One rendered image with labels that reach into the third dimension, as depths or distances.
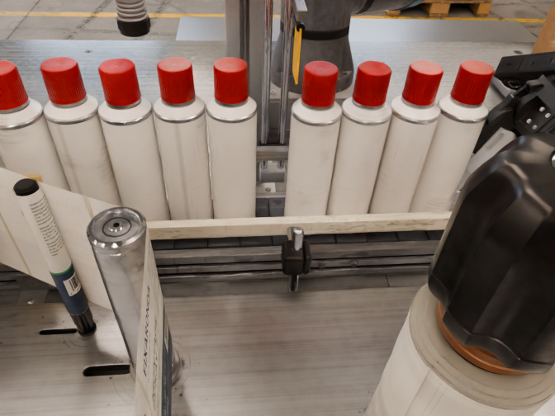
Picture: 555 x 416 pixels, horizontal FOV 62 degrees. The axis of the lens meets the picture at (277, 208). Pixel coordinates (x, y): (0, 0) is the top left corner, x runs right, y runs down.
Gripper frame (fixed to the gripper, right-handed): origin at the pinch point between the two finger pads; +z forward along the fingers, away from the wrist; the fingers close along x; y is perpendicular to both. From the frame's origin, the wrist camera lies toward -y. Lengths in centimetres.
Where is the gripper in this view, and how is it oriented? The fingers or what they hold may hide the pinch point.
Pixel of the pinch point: (464, 178)
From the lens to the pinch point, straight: 61.0
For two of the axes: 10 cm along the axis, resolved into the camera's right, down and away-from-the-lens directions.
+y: 0.9, 6.8, -7.3
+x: 8.4, 3.4, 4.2
